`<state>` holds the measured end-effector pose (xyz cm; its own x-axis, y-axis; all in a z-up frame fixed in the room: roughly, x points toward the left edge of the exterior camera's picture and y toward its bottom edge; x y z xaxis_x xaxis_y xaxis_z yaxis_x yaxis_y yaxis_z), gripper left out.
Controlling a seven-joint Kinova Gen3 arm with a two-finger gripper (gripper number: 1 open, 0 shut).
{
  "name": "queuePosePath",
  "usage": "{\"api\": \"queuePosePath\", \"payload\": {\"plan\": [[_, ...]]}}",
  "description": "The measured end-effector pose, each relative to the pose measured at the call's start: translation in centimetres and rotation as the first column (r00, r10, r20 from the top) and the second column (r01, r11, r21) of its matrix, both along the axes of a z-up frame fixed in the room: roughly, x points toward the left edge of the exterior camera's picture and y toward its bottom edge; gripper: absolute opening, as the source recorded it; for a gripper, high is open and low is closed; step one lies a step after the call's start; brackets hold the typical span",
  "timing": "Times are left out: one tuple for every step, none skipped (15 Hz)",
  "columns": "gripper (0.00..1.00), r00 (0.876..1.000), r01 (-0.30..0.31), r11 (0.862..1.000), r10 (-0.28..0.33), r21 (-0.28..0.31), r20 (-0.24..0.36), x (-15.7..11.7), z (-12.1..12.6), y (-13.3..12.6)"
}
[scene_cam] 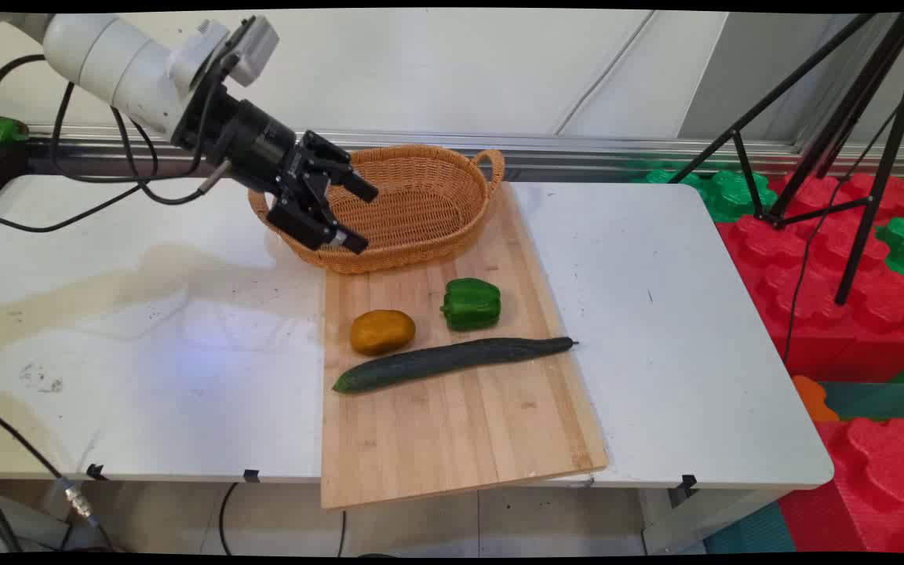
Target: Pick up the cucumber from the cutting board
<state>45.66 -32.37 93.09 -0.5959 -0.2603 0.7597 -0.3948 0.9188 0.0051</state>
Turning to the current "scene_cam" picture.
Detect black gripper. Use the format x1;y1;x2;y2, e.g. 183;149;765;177
171;81;381;255

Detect long dark green cucumber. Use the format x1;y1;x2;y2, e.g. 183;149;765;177
332;337;578;395

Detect woven wicker basket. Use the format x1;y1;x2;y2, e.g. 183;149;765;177
248;144;506;275

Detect brown-yellow potato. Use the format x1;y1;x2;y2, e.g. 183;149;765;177
350;309;417;356

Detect green bell pepper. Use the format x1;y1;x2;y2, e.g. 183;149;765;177
440;278;502;332

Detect wooden cutting board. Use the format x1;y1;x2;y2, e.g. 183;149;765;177
320;182;610;511

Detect dark toy bin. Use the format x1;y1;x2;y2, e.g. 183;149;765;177
0;112;31;211

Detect orange foam piece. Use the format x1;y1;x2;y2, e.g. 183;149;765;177
793;375;841;424

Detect teal foam mat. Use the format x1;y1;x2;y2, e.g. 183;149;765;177
703;502;800;555
819;381;904;421

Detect black tripod stand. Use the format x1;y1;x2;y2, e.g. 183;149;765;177
668;12;904;307

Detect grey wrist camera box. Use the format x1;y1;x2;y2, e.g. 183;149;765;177
221;16;281;88

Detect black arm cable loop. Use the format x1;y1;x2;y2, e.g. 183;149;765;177
0;53;233;234

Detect aluminium rail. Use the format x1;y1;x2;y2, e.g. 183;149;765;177
28;124;904;180

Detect thin black floor cable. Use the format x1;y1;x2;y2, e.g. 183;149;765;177
218;482;241;556

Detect black cable with metal connector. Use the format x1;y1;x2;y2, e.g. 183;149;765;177
0;400;117;552

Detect thin black tripod cable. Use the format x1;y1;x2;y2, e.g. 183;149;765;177
782;102;902;366

